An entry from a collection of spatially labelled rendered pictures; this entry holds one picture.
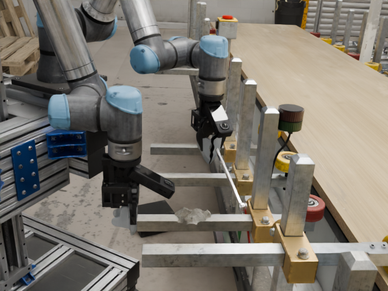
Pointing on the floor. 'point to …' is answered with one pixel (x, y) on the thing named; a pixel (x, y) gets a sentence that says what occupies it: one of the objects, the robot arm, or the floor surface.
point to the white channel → (371, 26)
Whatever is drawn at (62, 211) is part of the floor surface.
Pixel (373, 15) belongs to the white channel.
